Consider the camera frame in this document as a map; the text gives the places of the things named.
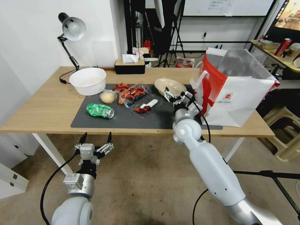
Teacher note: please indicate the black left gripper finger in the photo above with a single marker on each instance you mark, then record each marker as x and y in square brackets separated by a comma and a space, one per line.
[81, 143]
[108, 146]

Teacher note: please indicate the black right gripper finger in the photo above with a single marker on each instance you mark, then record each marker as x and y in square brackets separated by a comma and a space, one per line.
[187, 96]
[169, 95]

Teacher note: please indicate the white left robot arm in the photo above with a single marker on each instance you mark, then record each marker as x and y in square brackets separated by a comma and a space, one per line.
[77, 211]

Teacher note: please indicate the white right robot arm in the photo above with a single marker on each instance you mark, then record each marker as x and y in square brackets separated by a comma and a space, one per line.
[208, 161]

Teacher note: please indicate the clear disposable takeout box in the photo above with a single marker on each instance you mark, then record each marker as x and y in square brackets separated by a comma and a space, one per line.
[140, 98]

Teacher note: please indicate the black tissue box wooden lid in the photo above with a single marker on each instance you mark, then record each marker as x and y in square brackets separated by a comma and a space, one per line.
[129, 67]

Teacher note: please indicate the red white delivery bag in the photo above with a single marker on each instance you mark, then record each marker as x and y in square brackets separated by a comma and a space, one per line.
[236, 98]

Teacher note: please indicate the beige shallow bowl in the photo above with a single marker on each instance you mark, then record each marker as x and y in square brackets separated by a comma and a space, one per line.
[170, 86]

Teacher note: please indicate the black rubber mat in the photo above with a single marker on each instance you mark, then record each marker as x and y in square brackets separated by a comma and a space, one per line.
[122, 122]

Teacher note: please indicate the crushed green can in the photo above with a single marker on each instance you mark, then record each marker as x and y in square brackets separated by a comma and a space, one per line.
[99, 111]

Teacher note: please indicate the round pale bun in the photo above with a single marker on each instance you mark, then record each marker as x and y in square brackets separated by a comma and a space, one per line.
[107, 97]

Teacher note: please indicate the loose red chili pile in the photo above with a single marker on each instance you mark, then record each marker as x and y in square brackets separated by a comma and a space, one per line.
[120, 86]

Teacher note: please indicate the wooden table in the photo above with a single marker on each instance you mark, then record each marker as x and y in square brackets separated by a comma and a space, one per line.
[46, 105]

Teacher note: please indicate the red fire extinguisher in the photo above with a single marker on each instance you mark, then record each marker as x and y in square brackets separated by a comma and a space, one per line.
[147, 45]

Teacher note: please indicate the black light stand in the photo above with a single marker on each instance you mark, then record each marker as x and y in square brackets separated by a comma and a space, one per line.
[174, 35]

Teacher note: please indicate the large white bowl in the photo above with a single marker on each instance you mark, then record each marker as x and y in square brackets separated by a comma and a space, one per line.
[87, 80]

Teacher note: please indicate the white cabinet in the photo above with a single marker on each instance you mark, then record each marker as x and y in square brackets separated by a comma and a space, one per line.
[11, 168]

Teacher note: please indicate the yellow side table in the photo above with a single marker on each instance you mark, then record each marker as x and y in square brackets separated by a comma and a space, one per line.
[269, 52]

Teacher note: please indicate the white whiteboard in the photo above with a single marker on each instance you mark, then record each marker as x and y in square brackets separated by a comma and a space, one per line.
[225, 8]

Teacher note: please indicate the beige plastic stool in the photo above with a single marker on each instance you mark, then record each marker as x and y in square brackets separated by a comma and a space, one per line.
[283, 138]

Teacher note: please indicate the red drink can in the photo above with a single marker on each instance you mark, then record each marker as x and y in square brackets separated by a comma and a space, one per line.
[283, 46]

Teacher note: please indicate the black desk lamp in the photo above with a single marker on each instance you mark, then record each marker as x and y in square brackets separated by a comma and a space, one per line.
[73, 28]

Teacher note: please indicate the black tripod stand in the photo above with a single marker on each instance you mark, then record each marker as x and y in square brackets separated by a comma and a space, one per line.
[279, 180]

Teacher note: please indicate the dark display screen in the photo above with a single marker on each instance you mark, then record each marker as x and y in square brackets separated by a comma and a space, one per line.
[287, 16]

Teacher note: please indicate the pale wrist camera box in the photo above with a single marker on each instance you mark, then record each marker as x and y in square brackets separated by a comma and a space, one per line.
[87, 151]

